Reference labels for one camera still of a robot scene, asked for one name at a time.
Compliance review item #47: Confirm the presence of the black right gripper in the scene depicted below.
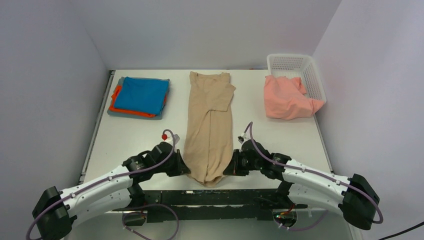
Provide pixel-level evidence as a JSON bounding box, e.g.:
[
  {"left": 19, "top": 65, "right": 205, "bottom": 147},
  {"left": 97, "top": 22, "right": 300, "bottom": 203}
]
[{"left": 223, "top": 148, "right": 262, "bottom": 176}]

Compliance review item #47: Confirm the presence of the beige t-shirt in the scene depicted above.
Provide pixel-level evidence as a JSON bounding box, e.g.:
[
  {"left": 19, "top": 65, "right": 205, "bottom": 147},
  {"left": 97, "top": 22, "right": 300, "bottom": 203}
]
[{"left": 183, "top": 71, "right": 236, "bottom": 187}]

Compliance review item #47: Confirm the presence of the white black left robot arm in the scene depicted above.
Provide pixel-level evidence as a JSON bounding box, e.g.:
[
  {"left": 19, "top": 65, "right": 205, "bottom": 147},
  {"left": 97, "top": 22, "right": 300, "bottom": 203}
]
[{"left": 26, "top": 141, "right": 190, "bottom": 240}]

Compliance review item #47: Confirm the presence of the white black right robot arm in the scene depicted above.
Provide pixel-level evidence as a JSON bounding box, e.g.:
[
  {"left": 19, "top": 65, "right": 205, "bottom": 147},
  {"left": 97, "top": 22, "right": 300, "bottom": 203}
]
[{"left": 223, "top": 140, "right": 380, "bottom": 230}]

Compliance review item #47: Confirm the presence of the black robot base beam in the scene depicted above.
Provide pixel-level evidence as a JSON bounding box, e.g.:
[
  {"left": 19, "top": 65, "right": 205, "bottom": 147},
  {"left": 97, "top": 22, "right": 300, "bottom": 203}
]
[{"left": 122, "top": 189, "right": 306, "bottom": 223}]

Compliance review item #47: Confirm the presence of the pink t-shirt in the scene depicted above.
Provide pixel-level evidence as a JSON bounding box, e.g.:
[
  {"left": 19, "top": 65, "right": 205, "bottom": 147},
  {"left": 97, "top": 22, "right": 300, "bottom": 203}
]
[{"left": 263, "top": 75, "right": 325, "bottom": 120}]

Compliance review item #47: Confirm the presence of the grey folded t-shirt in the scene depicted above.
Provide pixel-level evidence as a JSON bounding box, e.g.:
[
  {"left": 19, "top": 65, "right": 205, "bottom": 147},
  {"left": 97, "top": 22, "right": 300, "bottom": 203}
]
[{"left": 106, "top": 76, "right": 171, "bottom": 122}]

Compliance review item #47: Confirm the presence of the blue folded t-shirt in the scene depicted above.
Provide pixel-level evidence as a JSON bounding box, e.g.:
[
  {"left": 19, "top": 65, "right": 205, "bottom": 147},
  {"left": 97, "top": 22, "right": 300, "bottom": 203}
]
[{"left": 113, "top": 76, "right": 170, "bottom": 116}]

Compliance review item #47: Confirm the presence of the orange folded t-shirt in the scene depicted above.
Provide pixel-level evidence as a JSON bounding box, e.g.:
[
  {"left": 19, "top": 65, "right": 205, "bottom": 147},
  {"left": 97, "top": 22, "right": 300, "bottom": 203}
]
[{"left": 107, "top": 85, "right": 169, "bottom": 119}]

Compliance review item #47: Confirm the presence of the white plastic laundry basket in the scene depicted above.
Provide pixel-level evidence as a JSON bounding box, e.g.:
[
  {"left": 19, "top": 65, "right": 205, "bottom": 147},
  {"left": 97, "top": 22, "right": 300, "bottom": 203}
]
[{"left": 266, "top": 53, "right": 327, "bottom": 102}]

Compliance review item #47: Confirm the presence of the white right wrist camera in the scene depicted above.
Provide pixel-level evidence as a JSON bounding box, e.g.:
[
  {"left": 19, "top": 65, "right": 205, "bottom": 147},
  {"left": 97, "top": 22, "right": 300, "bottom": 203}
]
[{"left": 237, "top": 132, "right": 250, "bottom": 145}]

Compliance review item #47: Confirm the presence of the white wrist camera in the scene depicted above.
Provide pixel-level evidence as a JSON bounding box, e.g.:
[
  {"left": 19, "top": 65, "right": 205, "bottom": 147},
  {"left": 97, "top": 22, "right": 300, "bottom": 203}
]
[
  {"left": 237, "top": 132, "right": 250, "bottom": 145},
  {"left": 161, "top": 133, "right": 180, "bottom": 145}
]

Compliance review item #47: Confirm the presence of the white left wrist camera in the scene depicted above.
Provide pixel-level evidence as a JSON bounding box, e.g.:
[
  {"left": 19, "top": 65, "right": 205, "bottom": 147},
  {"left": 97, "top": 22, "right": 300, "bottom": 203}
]
[{"left": 161, "top": 133, "right": 180, "bottom": 145}]

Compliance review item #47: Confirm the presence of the black floor cable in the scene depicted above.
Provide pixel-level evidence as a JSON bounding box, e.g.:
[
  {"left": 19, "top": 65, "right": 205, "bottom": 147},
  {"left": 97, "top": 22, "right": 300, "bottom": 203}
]
[{"left": 377, "top": 221, "right": 424, "bottom": 240}]

